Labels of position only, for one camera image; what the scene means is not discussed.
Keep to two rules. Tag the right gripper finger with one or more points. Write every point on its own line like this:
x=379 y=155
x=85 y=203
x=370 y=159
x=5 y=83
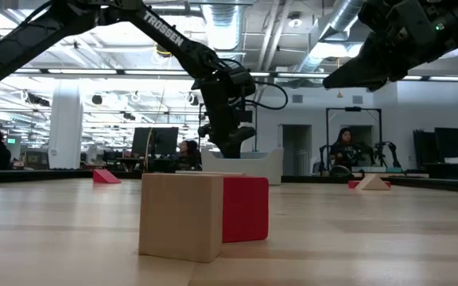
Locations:
x=368 y=67

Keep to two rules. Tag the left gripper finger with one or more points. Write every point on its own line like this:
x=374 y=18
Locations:
x=241 y=139
x=221 y=143

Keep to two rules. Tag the wooden cube block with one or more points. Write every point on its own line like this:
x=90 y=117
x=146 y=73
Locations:
x=181 y=216

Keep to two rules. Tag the wooden triangle block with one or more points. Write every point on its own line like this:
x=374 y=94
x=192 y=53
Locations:
x=372 y=184

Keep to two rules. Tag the red rectangular block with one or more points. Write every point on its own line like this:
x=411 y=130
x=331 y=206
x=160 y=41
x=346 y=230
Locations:
x=353 y=184

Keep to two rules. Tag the red wedge block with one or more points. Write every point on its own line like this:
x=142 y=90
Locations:
x=103 y=178

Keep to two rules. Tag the background black robot arm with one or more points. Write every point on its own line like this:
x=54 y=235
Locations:
x=390 y=153

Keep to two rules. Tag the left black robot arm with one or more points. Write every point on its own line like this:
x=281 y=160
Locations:
x=165 y=33

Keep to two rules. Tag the grey plastic bin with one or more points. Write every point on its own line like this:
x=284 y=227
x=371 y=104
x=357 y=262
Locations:
x=261 y=167

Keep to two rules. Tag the black background monitor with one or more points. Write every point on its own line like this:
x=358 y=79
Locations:
x=161 y=141

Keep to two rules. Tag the red cube block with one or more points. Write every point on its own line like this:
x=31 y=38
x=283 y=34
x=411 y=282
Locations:
x=247 y=208

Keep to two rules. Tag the black background screens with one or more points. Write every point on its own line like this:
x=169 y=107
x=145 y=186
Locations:
x=447 y=143

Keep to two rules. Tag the white square column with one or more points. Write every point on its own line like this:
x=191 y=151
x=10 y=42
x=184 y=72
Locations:
x=65 y=127

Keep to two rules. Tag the green exit sign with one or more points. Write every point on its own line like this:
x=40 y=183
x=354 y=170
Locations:
x=11 y=141

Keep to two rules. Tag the black background station frame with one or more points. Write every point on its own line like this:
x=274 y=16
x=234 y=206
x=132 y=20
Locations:
x=352 y=109

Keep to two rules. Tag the silver ventilation duct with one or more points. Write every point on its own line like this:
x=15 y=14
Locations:
x=223 y=28

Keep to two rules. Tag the black aluminium table frame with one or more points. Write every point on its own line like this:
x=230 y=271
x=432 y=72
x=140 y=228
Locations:
x=34 y=175

